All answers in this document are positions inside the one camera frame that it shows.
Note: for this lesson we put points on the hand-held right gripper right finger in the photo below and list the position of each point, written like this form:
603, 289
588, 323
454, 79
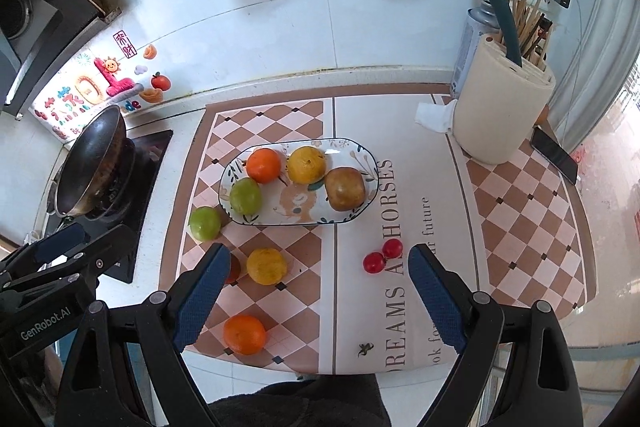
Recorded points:
436, 299

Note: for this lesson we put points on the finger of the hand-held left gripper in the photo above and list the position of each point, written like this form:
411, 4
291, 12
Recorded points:
60, 241
107, 247

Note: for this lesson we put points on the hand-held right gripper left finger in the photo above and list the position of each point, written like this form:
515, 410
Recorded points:
200, 302

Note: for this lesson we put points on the orange mandarin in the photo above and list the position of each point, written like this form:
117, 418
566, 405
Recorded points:
263, 165
244, 334

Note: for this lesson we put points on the black gas stove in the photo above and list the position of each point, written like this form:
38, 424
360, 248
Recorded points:
146, 187

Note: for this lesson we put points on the yellow orange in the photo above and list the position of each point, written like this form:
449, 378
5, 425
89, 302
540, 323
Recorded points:
306, 165
266, 266

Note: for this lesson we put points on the green mandarin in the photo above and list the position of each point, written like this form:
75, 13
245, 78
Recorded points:
246, 197
205, 223

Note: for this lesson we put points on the black wok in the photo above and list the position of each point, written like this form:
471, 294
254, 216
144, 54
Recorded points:
95, 157

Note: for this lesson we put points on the checkered table mat with lettering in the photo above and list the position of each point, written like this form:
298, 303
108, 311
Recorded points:
520, 237

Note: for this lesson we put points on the brown checkered table mat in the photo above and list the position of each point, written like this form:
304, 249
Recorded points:
295, 257

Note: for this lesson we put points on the oval patterned ceramic plate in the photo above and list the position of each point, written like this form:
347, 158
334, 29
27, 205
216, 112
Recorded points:
295, 208

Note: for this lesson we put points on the dark clothing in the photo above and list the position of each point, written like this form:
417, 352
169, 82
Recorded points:
300, 404

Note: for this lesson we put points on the brown pear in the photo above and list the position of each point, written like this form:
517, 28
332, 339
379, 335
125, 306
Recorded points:
345, 188

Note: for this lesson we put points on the white tissue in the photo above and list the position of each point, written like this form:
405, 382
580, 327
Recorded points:
435, 117

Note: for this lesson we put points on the black smartphone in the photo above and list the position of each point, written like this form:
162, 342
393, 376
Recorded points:
555, 154

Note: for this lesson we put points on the cream utensil holder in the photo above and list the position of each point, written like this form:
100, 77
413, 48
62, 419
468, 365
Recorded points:
495, 117

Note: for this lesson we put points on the black range hood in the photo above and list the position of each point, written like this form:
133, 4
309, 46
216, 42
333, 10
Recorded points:
30, 32

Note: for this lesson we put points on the gas canister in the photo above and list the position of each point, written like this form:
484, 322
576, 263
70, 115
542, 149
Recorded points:
469, 49

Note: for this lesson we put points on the bundle of wooden chopsticks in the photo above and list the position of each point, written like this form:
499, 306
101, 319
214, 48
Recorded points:
531, 27

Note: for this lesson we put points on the large colourful wall sticker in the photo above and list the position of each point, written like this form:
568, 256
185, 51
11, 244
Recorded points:
85, 92

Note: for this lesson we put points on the gold ingot wall sticker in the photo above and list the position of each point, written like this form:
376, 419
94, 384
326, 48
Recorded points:
151, 96

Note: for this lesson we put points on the apple wall sticker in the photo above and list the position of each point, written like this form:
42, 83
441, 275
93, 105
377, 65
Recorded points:
161, 81

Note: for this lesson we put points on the persimmon wall sticker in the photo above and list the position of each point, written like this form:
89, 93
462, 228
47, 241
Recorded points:
150, 52

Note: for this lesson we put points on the red seal wall sticker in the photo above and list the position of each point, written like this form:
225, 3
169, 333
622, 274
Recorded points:
121, 41

